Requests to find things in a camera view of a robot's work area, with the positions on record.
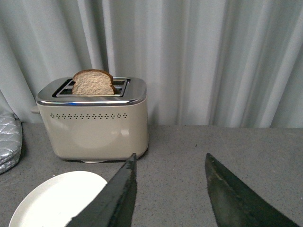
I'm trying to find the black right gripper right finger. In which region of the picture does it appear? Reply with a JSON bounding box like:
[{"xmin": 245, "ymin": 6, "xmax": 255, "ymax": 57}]
[{"xmin": 205, "ymin": 153, "xmax": 298, "ymax": 227}]

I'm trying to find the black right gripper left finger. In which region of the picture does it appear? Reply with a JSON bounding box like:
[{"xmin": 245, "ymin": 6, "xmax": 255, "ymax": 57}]
[{"xmin": 67, "ymin": 153, "xmax": 137, "ymax": 227}]

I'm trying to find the brown bread slice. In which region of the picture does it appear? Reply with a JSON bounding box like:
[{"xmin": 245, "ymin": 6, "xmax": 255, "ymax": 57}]
[{"xmin": 72, "ymin": 69, "xmax": 116, "ymax": 96}]

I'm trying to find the cream two-slot toaster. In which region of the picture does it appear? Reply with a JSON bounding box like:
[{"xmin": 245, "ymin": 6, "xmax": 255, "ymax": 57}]
[{"xmin": 36, "ymin": 77, "xmax": 149, "ymax": 163}]

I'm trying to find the white round plate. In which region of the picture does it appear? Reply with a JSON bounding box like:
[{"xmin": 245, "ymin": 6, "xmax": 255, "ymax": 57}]
[{"xmin": 9, "ymin": 171, "xmax": 107, "ymax": 227}]

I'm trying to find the lower silver quilted oven mitt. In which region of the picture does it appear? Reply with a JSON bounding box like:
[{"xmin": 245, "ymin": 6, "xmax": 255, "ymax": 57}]
[{"xmin": 0, "ymin": 152, "xmax": 21, "ymax": 174}]

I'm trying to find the silver quilted oven mitt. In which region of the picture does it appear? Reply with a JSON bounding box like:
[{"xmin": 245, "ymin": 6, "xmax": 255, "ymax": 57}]
[
  {"xmin": 0, "ymin": 113, "xmax": 23, "ymax": 164},
  {"xmin": 0, "ymin": 152, "xmax": 21, "ymax": 174}
]

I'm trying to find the upper silver quilted oven mitt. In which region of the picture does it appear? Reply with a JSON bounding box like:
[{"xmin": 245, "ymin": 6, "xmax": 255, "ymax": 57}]
[{"xmin": 0, "ymin": 113, "xmax": 23, "ymax": 164}]

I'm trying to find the pale grey curtain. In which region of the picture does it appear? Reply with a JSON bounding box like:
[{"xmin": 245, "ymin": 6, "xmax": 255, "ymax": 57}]
[{"xmin": 0, "ymin": 0, "xmax": 303, "ymax": 128}]

